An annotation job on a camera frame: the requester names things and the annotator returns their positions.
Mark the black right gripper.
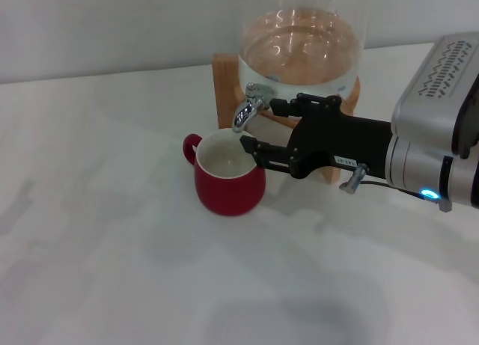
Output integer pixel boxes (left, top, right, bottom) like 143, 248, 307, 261
239, 93, 393, 182

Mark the chrome faucet tap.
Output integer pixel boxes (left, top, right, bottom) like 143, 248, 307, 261
231, 82, 277, 135

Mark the red ceramic cup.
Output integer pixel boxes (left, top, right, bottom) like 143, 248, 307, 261
182, 127, 267, 217

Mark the glass water dispenser jar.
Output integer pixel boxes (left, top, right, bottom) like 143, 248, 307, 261
239, 0, 370, 116

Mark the silver metal bolt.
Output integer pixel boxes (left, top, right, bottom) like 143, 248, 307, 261
339, 164, 370, 193

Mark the wooden dispenser stand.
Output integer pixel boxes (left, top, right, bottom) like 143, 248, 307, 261
212, 52, 361, 185

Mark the thin black cable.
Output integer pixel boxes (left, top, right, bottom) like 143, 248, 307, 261
359, 179, 422, 197

